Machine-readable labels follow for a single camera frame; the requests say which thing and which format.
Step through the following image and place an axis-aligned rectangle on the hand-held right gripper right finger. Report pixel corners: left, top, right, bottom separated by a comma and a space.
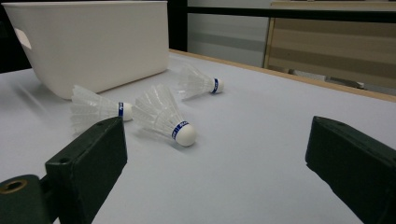
304, 116, 396, 224

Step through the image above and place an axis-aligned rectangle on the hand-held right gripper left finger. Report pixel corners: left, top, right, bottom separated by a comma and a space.
45, 116, 129, 224

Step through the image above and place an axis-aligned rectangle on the white feather shuttlecock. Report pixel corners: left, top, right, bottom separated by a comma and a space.
132, 83, 198, 147
69, 84, 134, 134
177, 63, 225, 101

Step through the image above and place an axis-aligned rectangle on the white plastic basket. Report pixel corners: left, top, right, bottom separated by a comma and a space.
1, 0, 170, 101

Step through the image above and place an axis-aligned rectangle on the wooden desk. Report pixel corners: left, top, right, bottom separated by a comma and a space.
262, 1, 396, 90

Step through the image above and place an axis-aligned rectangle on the white cabinet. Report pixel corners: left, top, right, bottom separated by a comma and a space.
187, 0, 271, 68

